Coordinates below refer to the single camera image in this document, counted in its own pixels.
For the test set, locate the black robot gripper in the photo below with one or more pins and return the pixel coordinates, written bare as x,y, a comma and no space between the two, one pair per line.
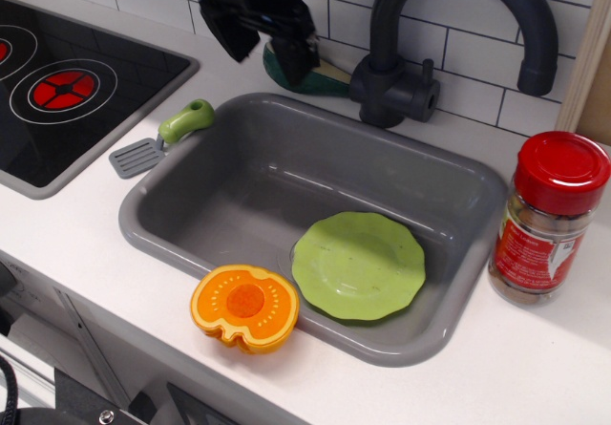
235,24

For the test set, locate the green handled grey spatula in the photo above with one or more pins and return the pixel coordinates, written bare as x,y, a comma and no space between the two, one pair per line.
146,153

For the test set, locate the black robot base with screw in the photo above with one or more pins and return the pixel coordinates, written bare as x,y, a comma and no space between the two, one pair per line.
74,403

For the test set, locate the grey plastic sink basin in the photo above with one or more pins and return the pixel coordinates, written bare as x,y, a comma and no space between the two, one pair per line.
248,188

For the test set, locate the green scalloped plate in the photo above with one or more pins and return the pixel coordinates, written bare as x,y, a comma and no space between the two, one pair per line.
358,266

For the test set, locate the toy avocado half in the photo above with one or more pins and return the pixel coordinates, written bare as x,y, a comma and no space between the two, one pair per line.
325,80

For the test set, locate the dark grey curved faucet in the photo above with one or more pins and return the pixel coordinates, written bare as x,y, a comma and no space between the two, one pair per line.
388,91

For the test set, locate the black toy stove top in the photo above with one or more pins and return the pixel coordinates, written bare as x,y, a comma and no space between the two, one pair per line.
69,91

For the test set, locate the orange toy pumpkin half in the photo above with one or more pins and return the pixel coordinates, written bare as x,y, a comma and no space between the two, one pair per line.
248,307

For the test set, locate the red lidded spice jar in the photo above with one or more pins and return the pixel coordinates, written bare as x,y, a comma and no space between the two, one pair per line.
556,189

